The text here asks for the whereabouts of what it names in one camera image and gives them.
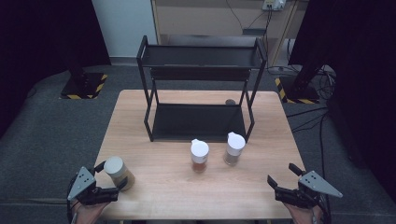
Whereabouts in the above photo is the dark curtain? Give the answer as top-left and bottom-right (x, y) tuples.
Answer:
(288, 0), (396, 195)
(0, 0), (112, 138)

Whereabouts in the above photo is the spice jar with orange powder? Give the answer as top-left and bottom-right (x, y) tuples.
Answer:
(190, 138), (210, 174)

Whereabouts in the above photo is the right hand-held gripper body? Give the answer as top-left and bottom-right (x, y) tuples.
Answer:
(275, 170), (344, 209)

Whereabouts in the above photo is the spice jar with grey powder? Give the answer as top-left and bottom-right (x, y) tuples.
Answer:
(223, 131), (247, 167)

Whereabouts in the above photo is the person's right hand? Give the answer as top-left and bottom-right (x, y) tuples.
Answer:
(283, 203), (323, 224)

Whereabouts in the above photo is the person's left hand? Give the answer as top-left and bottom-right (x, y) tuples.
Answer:
(72, 203), (108, 224)

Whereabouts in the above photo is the thin black hanging cable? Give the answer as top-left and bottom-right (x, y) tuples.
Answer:
(225, 0), (245, 31)

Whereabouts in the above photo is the spice jar with tan powder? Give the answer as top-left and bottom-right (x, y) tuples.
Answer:
(103, 155), (136, 191)

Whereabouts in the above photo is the white power strip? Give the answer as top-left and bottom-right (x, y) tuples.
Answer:
(262, 0), (287, 12)

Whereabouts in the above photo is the tangle of black cables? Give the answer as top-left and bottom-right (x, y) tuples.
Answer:
(316, 65), (338, 101)

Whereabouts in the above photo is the right hand-held gripper cable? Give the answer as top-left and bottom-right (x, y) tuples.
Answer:
(317, 195), (332, 224)

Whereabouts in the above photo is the black metal two-tier rack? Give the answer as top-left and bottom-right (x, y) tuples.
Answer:
(135, 35), (268, 143)

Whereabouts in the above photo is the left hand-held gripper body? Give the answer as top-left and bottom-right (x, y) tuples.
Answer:
(67, 166), (120, 206)

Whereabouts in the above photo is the black stand base with hazard tape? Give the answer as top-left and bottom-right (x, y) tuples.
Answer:
(274, 76), (320, 105)
(59, 72), (108, 101)

